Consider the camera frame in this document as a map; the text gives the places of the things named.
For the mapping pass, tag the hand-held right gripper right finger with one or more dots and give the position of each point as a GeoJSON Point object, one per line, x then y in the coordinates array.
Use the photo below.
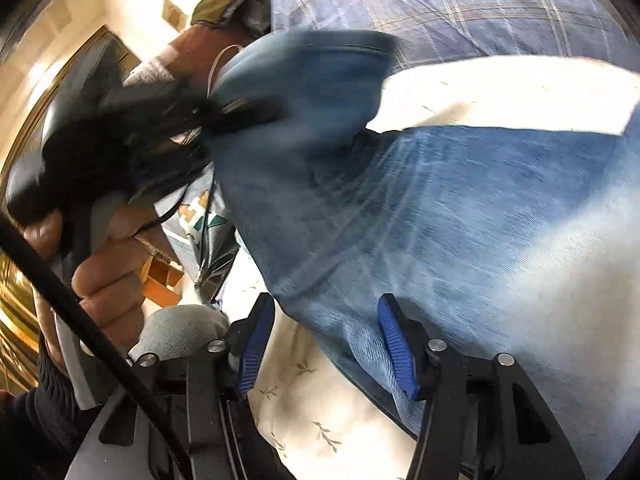
{"type": "Point", "coordinates": [397, 350]}

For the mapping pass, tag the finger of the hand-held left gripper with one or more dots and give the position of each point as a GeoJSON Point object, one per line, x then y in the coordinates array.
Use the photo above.
{"type": "Point", "coordinates": [235, 115]}

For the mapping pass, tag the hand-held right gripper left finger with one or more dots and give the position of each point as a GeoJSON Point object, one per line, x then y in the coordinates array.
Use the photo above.
{"type": "Point", "coordinates": [255, 345]}

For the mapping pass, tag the blue denim pants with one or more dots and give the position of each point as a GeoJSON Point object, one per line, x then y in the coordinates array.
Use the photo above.
{"type": "Point", "coordinates": [400, 210]}

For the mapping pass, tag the person's left forearm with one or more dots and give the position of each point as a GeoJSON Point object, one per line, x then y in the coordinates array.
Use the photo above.
{"type": "Point", "coordinates": [35, 410]}

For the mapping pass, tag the person's left hand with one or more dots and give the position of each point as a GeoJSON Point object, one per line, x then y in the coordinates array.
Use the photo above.
{"type": "Point", "coordinates": [105, 280]}

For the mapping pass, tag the brown wooden headboard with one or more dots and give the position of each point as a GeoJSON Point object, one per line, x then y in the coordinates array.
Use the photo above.
{"type": "Point", "coordinates": [200, 50]}

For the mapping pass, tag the cream leaf-print bedsheet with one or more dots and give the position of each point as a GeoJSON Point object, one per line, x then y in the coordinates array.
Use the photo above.
{"type": "Point", "coordinates": [320, 410]}

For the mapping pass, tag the white cloth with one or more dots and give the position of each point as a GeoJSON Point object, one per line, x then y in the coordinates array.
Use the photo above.
{"type": "Point", "coordinates": [150, 67]}

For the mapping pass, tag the grey printed pillow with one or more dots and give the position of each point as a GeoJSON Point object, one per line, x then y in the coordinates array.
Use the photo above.
{"type": "Point", "coordinates": [200, 220]}

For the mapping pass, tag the olive cap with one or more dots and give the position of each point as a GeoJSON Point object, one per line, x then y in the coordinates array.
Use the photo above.
{"type": "Point", "coordinates": [220, 5]}

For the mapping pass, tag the light wooden furniture piece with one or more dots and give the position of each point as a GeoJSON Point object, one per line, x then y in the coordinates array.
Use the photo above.
{"type": "Point", "coordinates": [162, 272]}

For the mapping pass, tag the blue plaid pillow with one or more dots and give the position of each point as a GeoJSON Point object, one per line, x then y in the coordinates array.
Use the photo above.
{"type": "Point", "coordinates": [450, 0]}

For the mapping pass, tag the small wall picture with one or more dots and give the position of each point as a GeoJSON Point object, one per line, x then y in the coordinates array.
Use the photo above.
{"type": "Point", "coordinates": [175, 12]}

